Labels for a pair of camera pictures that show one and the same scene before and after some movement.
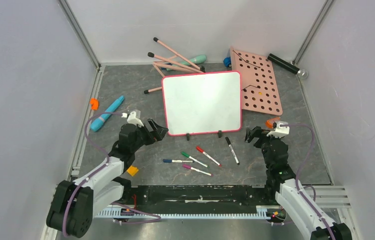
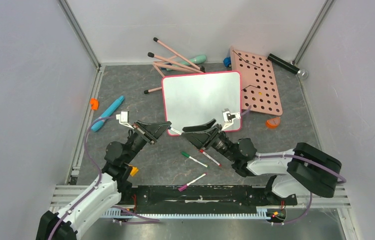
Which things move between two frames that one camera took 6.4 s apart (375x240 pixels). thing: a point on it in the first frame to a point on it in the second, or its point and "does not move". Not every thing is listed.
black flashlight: (302, 73) does not move
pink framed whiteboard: (204, 103) does not move
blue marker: (170, 160) to (175, 130)
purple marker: (189, 167) to (185, 186)
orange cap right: (269, 123) does not move
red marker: (202, 151) does not move
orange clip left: (94, 103) does not move
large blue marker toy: (97, 123) does not move
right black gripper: (262, 139) to (207, 138)
